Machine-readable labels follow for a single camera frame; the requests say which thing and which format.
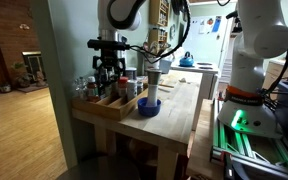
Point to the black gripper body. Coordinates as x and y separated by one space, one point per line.
109 61

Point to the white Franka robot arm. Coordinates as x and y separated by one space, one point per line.
250 66

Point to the wooden organizer tray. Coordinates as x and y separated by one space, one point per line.
112 108

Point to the white cap sauce bottle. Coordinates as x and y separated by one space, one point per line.
91 88

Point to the dark can with white lid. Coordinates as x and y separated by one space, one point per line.
131 73

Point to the small white spice jar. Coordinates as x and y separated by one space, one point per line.
132 90

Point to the clear glass bottle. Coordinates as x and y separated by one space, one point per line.
80 87

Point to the small dark lid jar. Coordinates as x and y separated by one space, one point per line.
140 88

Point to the white orange utensil crock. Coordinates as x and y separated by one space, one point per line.
152 65

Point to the steel top salt grinder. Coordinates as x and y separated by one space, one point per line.
153 86

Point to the blue round dish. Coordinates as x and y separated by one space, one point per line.
149 108

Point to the grey blue tissue box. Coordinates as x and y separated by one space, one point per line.
165 66

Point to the wooden spice rack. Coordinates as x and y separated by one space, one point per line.
159 20

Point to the dark fireplace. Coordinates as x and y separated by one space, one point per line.
33 65

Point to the blue kettle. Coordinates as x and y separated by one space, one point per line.
186 60

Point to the potted plant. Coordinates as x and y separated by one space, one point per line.
21 75

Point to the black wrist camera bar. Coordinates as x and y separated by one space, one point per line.
107 44

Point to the aluminium frame rail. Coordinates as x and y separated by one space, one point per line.
250 150

